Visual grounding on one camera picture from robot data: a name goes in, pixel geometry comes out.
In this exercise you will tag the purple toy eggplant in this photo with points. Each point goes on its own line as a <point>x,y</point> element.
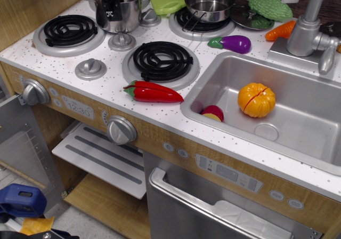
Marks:
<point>236,43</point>

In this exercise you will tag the silver dishwasher door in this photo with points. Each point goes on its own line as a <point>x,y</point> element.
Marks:
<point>182,204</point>

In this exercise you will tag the steel pot lid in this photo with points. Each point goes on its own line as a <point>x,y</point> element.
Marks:
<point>244,16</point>

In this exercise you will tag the black burner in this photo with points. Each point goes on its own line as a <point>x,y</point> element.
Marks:
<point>69,30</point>
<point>186,19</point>
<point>162,61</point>

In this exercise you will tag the front left black burner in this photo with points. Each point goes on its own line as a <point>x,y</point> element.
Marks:
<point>69,30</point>

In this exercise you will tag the blue clamp device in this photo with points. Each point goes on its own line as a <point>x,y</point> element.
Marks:
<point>22,201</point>

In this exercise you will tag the white oven rack shelf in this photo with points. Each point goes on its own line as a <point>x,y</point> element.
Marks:
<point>90,150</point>

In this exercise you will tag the small steel saucepan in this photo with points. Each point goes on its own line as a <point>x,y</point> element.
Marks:
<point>207,11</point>

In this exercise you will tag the tall steel stock pot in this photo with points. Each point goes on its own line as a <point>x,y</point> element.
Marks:
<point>131,11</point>

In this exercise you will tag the left front panel knob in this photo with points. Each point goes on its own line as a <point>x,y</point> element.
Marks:
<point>34,92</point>

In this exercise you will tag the middle stovetop silver knob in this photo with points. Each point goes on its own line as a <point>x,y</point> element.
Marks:
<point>121,42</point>

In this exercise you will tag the front centre black burner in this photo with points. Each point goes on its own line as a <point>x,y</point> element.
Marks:
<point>162,61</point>

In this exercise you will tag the orange toy pumpkin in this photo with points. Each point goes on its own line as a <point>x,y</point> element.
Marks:
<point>256,100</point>

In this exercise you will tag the back right black burner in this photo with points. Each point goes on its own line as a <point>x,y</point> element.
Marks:
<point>186,19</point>

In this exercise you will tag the panel knob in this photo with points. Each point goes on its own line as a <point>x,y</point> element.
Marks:
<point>120,131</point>
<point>34,92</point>

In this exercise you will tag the stovetop silver knob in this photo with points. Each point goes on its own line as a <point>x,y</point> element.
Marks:
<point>90,69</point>
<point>121,42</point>
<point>150,19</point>

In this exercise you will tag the red toy chili pepper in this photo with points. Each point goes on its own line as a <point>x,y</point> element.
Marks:
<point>151,92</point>

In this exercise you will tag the silver sink basin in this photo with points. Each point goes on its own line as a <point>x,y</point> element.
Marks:
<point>305,122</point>

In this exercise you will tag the front stovetop silver knob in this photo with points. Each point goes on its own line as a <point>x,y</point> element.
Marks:
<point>90,69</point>

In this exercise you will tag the orange toy carrot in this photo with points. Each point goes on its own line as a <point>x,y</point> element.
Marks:
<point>282,31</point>

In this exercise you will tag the black gripper finger outside pot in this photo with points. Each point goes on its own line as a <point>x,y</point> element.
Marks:
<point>112,10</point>

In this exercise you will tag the open silver oven door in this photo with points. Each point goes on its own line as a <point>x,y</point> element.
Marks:
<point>25,157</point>

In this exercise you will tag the silver toy faucet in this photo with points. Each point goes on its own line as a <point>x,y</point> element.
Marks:
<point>307,47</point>

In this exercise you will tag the red yellow toy apple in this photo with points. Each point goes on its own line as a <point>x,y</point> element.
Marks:
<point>213,112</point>

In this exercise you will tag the yellow cloth piece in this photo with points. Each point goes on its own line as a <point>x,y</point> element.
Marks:
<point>31,226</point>

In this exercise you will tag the dishwasher control display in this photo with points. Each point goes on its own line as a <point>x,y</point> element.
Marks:
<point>228,173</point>

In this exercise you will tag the right front panel knob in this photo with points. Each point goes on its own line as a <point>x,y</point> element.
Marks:
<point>120,131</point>

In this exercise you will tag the oven clock display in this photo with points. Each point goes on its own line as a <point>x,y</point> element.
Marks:
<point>78,107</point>

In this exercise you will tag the back stovetop silver knob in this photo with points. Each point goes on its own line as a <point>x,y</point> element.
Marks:
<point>150,19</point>

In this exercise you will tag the green toy bitter gourd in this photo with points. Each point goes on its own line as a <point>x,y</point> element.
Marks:
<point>271,9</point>

